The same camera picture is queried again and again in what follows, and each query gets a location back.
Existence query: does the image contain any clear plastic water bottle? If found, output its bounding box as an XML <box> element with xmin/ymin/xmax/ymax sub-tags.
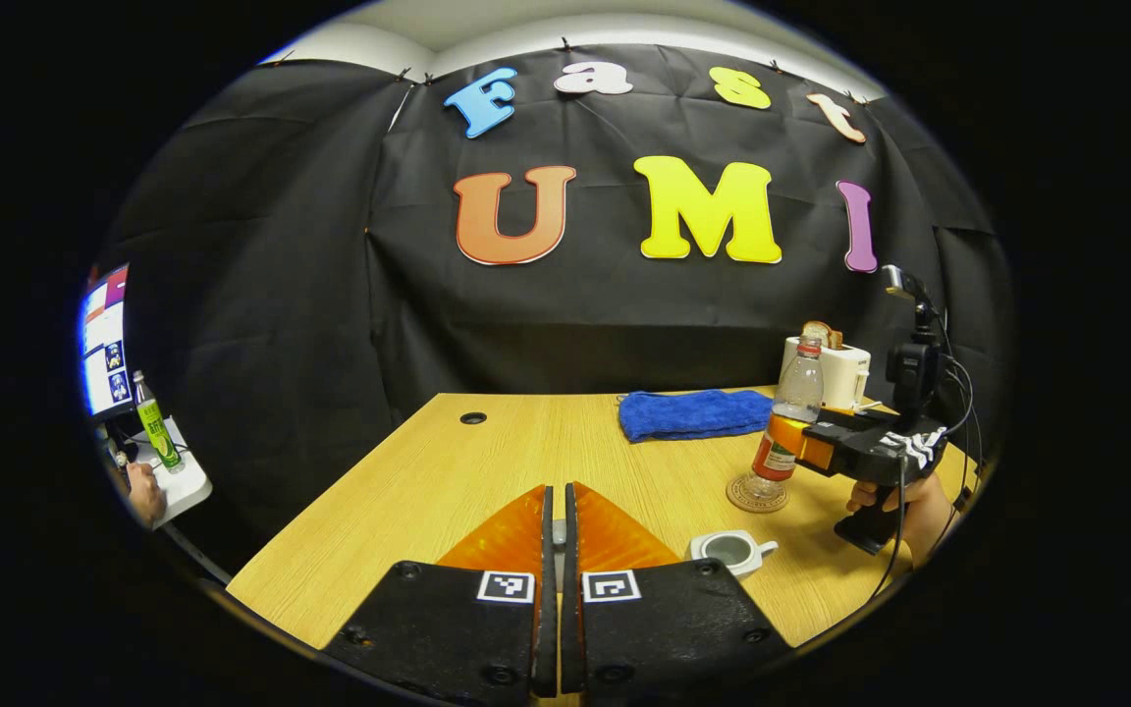
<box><xmin>751</xmin><ymin>337</ymin><xmax>825</xmax><ymax>502</ymax></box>

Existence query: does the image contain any blue towel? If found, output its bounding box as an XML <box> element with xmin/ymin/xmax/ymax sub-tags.
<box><xmin>619</xmin><ymin>389</ymin><xmax>775</xmax><ymax>444</ymax></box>

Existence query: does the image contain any round brown coaster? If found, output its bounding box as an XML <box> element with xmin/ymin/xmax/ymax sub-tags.
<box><xmin>727</xmin><ymin>473</ymin><xmax>790</xmax><ymax>514</ymax></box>

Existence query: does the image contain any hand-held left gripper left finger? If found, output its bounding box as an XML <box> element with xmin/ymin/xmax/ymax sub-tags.
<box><xmin>322</xmin><ymin>484</ymin><xmax>559</xmax><ymax>703</ymax></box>

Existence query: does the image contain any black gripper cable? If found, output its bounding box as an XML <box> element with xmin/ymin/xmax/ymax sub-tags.
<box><xmin>870</xmin><ymin>353</ymin><xmax>984</xmax><ymax>602</ymax></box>

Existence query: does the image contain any black backdrop cloth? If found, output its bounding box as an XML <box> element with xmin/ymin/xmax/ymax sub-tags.
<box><xmin>94</xmin><ymin>44</ymin><xmax>1015</xmax><ymax>553</ymax></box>

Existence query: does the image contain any computer monitor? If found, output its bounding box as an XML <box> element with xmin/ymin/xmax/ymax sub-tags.
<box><xmin>80</xmin><ymin>263</ymin><xmax>132</xmax><ymax>421</ymax></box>

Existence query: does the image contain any white side table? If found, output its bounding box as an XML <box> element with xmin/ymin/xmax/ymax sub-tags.
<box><xmin>129</xmin><ymin>417</ymin><xmax>213</xmax><ymax>531</ymax></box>

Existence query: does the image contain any green drink bottle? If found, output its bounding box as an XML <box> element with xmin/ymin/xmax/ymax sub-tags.
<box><xmin>132</xmin><ymin>370</ymin><xmax>182</xmax><ymax>470</ymax></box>

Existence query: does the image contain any white ceramic teacup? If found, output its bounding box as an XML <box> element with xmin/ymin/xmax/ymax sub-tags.
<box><xmin>686</xmin><ymin>529</ymin><xmax>781</xmax><ymax>578</ymax></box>

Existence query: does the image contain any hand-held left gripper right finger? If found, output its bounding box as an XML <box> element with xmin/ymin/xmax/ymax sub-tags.
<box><xmin>561</xmin><ymin>481</ymin><xmax>792</xmax><ymax>700</ymax></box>

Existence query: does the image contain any white toaster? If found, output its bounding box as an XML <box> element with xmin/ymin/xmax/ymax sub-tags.
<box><xmin>782</xmin><ymin>337</ymin><xmax>872</xmax><ymax>411</ymax></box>

